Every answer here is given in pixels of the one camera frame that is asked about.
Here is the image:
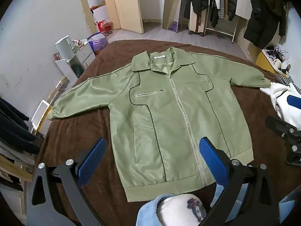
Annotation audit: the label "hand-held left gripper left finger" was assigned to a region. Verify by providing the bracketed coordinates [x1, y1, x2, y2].
[27, 137, 107, 226]

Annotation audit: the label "brown blanket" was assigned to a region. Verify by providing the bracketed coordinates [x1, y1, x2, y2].
[35, 39, 301, 226]

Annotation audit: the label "striped garment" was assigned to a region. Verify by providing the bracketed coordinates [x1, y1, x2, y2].
[275, 73, 301, 92]

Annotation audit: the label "yellow nightstand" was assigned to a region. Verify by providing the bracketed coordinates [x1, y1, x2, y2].
[255, 48, 286, 74]

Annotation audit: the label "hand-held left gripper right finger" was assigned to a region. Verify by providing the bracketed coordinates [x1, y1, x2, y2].
[199, 137, 279, 226]

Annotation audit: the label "white appliance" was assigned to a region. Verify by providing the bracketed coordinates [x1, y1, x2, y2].
[90, 6, 110, 24]

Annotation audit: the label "red bag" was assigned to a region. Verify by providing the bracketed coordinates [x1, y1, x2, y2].
[97, 20, 114, 33]

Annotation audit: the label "wooden shelf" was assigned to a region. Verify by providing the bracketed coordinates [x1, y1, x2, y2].
[0, 144, 33, 191]

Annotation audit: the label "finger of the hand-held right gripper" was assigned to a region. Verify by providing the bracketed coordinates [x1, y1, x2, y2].
[287, 95, 301, 110]
[265, 116, 301, 144]

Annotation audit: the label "tangle of cables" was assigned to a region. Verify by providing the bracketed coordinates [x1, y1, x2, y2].
[263, 46, 288, 59]

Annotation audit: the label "standing mirror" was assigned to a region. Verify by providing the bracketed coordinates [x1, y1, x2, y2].
[162, 0, 184, 33]

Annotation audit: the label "green zip jacket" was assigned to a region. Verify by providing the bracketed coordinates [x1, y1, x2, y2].
[48, 47, 271, 203]

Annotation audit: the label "beige wooden door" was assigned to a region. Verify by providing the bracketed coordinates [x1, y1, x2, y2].
[100, 0, 144, 34]

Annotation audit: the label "long black coat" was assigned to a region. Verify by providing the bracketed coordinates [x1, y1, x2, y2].
[243, 0, 290, 49]

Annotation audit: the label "pale green kettle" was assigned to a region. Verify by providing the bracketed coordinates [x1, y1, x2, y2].
[55, 35, 77, 60]

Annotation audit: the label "white clothes rack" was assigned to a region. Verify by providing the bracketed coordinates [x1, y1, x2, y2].
[203, 0, 239, 44]

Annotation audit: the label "person's blue fleece pajamas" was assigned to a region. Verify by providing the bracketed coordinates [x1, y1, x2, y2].
[136, 184, 301, 226]

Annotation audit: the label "dark hung clothes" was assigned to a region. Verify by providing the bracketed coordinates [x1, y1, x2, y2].
[0, 96, 41, 156]

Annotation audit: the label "purple printed bag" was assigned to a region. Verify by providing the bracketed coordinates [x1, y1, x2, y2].
[88, 32, 110, 57]

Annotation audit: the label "white foam box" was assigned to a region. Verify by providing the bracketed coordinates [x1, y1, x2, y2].
[30, 99, 52, 131]

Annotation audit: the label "white fleece garment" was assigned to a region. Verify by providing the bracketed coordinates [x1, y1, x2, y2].
[260, 82, 301, 131]

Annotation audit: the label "white cabinet door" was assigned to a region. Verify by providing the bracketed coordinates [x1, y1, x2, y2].
[235, 0, 253, 20]

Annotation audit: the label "row of hung clothes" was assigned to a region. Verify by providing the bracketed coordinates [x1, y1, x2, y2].
[204, 0, 239, 28]

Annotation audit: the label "white side cabinet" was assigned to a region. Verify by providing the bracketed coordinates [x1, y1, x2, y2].
[55, 41, 96, 80]

